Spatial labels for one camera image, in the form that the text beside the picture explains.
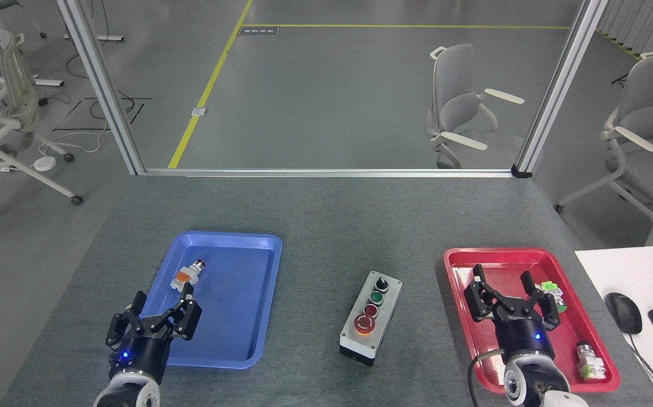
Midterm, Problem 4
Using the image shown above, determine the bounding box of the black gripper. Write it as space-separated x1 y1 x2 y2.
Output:
463 264 562 363
105 283 203 385

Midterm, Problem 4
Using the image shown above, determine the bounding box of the grey control box with buttons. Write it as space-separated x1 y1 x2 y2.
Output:
339 271 403 367

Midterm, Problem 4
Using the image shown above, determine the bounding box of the red plastic tray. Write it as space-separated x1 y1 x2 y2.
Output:
443 247 621 394

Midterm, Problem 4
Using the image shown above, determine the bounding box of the blue plastic tray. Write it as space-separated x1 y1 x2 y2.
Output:
125 231 283 370

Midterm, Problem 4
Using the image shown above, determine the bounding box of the black computer mouse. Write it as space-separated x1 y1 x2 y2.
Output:
604 292 643 335

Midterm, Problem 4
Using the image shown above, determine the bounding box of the white side table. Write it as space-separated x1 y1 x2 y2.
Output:
574 244 653 407

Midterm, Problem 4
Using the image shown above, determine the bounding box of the white mesh office chair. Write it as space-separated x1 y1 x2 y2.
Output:
0 31 84 235

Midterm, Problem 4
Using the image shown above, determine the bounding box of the white ribbed partition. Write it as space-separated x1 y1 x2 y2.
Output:
595 0 653 54

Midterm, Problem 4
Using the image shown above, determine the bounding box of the green white switch module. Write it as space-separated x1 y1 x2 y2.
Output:
536 281 568 314

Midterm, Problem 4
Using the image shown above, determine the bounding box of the orange white push button switch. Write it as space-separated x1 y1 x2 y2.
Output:
170 259 207 293

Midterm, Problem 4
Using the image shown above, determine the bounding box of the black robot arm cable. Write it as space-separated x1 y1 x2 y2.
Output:
468 349 506 407

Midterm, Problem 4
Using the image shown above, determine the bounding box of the green silver push button switch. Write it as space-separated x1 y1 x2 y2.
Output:
575 341 608 380

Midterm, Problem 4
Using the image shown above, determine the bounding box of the silver aluminium post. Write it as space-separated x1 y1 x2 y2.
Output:
514 0 610 175
55 0 146 176

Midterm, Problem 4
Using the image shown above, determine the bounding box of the silver aluminium cross rail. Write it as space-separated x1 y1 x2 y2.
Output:
143 168 516 179

